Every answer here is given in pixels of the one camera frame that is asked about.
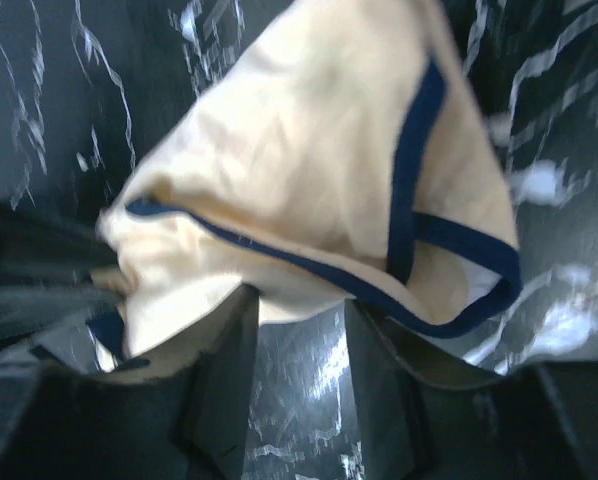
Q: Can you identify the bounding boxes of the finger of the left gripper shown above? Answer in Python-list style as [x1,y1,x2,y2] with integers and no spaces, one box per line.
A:
[0,203,122,353]

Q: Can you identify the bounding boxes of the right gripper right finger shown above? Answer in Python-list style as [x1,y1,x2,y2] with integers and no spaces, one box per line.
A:
[344,302,598,479]

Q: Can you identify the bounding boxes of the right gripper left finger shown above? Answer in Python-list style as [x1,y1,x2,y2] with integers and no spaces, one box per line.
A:
[0,285,259,479]

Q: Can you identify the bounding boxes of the beige navy-trimmed underwear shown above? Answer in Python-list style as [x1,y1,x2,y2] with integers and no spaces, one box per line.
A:
[93,1,521,357]

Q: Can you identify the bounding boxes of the black marble table mat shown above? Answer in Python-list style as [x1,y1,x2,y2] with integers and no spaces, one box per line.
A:
[0,1,598,479]

